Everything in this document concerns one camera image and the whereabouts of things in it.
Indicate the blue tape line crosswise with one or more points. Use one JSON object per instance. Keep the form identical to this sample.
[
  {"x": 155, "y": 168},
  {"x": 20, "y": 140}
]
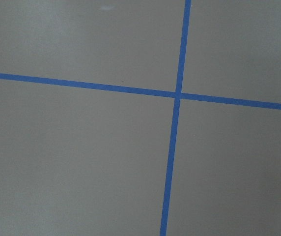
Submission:
[{"x": 142, "y": 91}]

